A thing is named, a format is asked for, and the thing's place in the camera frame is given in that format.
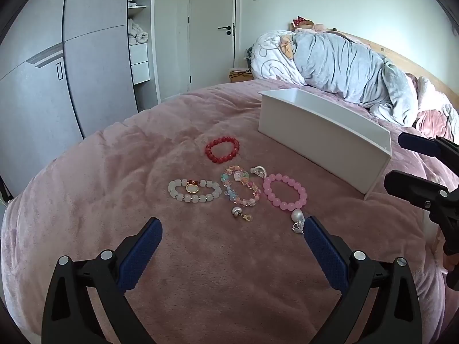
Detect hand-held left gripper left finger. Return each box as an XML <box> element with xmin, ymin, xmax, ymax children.
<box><xmin>42</xmin><ymin>217</ymin><xmax>163</xmax><ymax>344</ymax></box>

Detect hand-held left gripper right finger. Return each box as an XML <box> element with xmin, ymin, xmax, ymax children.
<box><xmin>303</xmin><ymin>216</ymin><xmax>423</xmax><ymax>344</ymax></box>

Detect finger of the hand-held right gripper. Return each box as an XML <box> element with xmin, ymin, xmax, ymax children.
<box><xmin>383</xmin><ymin>171</ymin><xmax>459</xmax><ymax>255</ymax></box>
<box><xmin>398</xmin><ymin>132</ymin><xmax>459</xmax><ymax>163</ymax></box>

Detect white bead bracelet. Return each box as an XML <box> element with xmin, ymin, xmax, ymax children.
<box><xmin>167</xmin><ymin>178</ymin><xmax>222</xmax><ymax>204</ymax></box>

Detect pink bead bracelet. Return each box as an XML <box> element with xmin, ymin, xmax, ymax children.
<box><xmin>262</xmin><ymin>174</ymin><xmax>308</xmax><ymax>234</ymax></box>

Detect white rectangular box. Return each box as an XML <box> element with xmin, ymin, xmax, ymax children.
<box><xmin>257</xmin><ymin>88</ymin><xmax>392</xmax><ymax>201</ymax></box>

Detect colourful charm bead bracelet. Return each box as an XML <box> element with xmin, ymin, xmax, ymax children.
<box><xmin>220</xmin><ymin>165</ymin><xmax>262</xmax><ymax>223</ymax></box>

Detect red bead bracelet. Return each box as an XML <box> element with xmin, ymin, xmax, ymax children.
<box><xmin>205</xmin><ymin>135</ymin><xmax>240</xmax><ymax>164</ymax></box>

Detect pink pillow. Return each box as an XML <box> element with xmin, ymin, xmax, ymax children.
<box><xmin>405</xmin><ymin>73</ymin><xmax>459</xmax><ymax>141</ymax></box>

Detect pink fleece blanket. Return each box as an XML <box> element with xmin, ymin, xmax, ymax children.
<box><xmin>0</xmin><ymin>79</ymin><xmax>459</xmax><ymax>344</ymax></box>

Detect wooden headboard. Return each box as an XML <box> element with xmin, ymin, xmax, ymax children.
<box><xmin>288</xmin><ymin>21</ymin><xmax>459</xmax><ymax>109</ymax></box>

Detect grey duvet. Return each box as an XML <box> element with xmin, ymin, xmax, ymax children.
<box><xmin>292</xmin><ymin>30</ymin><xmax>421</xmax><ymax>127</ymax></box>

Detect plush toy with red bow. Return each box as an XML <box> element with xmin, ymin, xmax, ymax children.
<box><xmin>291</xmin><ymin>16</ymin><xmax>328</xmax><ymax>34</ymax></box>

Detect white patterned pillow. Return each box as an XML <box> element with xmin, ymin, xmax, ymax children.
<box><xmin>250</xmin><ymin>30</ymin><xmax>305</xmax><ymax>87</ymax></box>

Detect wooden nightstand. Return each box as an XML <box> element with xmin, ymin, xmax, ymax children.
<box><xmin>228</xmin><ymin>67</ymin><xmax>254</xmax><ymax>83</ymax></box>

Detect white drawers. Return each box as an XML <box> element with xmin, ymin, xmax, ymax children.
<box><xmin>129</xmin><ymin>44</ymin><xmax>150</xmax><ymax>85</ymax></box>

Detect grey wardrobe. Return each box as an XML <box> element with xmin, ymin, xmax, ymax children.
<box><xmin>0</xmin><ymin>0</ymin><xmax>140</xmax><ymax>206</ymax></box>

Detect rolled white towels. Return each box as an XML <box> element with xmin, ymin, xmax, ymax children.
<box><xmin>128</xmin><ymin>18</ymin><xmax>149</xmax><ymax>46</ymax></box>

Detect white open shelf unit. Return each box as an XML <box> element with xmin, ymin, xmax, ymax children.
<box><xmin>127</xmin><ymin>0</ymin><xmax>161</xmax><ymax>104</ymax></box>

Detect white door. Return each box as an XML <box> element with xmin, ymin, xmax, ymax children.
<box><xmin>188</xmin><ymin>0</ymin><xmax>237</xmax><ymax>92</ymax></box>

